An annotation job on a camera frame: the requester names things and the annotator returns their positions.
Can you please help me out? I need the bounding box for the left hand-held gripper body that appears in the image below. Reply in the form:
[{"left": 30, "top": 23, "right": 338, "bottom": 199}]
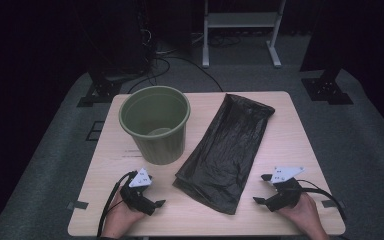
[{"left": 119, "top": 167, "right": 157, "bottom": 217}]

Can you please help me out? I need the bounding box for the long black floor cable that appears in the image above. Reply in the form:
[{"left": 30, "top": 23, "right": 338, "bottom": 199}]
[{"left": 153, "top": 55, "right": 224, "bottom": 93}]

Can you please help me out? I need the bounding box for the person's right hand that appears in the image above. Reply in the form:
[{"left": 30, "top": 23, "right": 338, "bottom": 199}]
[{"left": 275, "top": 192, "right": 326, "bottom": 236}]

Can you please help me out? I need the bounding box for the right hand-held gripper black cable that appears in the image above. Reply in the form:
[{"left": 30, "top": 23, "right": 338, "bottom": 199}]
[{"left": 294, "top": 179, "right": 348, "bottom": 221}]

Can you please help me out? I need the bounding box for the black equipment cabinet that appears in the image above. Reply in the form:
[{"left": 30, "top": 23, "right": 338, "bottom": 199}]
[{"left": 89, "top": 0, "right": 154, "bottom": 76}]

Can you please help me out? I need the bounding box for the white metal stand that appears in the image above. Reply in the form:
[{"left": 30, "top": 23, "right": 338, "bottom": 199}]
[{"left": 202, "top": 0, "right": 287, "bottom": 69}]

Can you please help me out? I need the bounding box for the hand-held gripper black cable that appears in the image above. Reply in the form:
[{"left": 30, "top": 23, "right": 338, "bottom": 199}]
[
  {"left": 294, "top": 179, "right": 348, "bottom": 221},
  {"left": 96, "top": 170, "right": 138, "bottom": 238}
]

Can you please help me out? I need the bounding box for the left hand-held gripper black cable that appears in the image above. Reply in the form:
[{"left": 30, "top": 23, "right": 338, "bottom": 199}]
[{"left": 96, "top": 170, "right": 138, "bottom": 238}]

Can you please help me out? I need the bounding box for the black garbage bag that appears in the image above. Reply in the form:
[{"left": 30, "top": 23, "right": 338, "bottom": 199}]
[{"left": 172, "top": 93, "right": 276, "bottom": 216}]

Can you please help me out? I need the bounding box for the looped black floor cable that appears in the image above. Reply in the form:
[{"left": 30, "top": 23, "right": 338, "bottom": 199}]
[{"left": 127, "top": 58, "right": 172, "bottom": 94}]

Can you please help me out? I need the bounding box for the grey tape strip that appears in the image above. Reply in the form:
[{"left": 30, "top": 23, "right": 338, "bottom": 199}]
[
  {"left": 321, "top": 199, "right": 345, "bottom": 209},
  {"left": 67, "top": 200, "right": 90, "bottom": 211}
]

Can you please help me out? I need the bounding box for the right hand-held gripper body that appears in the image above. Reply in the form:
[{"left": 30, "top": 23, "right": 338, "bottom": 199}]
[{"left": 264, "top": 165, "right": 306, "bottom": 213}]

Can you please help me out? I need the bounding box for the green plastic bin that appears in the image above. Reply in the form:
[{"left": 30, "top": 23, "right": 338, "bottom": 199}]
[{"left": 118, "top": 85, "right": 192, "bottom": 166}]

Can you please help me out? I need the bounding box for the person's left hand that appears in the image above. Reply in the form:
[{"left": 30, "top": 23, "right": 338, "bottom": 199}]
[{"left": 101, "top": 192, "right": 147, "bottom": 238}]

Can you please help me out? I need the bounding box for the black stand base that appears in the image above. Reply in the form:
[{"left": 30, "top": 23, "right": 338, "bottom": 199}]
[
  {"left": 300, "top": 66, "right": 354, "bottom": 106},
  {"left": 76, "top": 63, "right": 124, "bottom": 108}
]

